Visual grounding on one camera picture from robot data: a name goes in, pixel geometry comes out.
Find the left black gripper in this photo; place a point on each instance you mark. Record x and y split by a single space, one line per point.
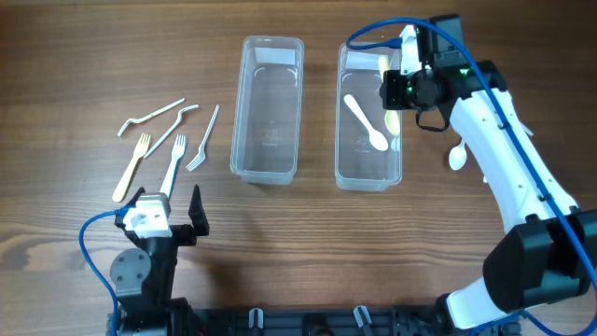
187 233

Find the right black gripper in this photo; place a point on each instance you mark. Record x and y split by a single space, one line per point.
390 90

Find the yellow plastic spoon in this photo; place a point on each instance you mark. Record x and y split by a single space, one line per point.
391 118

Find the white plastic fork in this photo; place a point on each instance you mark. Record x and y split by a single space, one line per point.
177 154

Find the clear thin plastic fork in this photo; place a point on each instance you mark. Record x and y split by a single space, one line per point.
201 155

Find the bent white fork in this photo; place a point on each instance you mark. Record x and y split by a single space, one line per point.
149 116
167 133

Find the beige plastic fork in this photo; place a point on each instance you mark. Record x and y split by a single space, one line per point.
139 152

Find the white plastic spoon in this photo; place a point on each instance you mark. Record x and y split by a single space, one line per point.
458 156
376 138

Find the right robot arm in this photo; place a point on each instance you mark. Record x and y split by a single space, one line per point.
548 253

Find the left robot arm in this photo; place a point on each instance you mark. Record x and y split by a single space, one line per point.
144 275

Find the right clear plastic container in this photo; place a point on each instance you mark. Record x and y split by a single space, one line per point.
358 164

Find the clear plastic container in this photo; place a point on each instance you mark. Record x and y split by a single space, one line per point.
358 164
265 142

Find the left clear plastic container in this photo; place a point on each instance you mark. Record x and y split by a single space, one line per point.
265 142

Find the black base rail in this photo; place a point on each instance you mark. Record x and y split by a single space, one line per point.
396 321

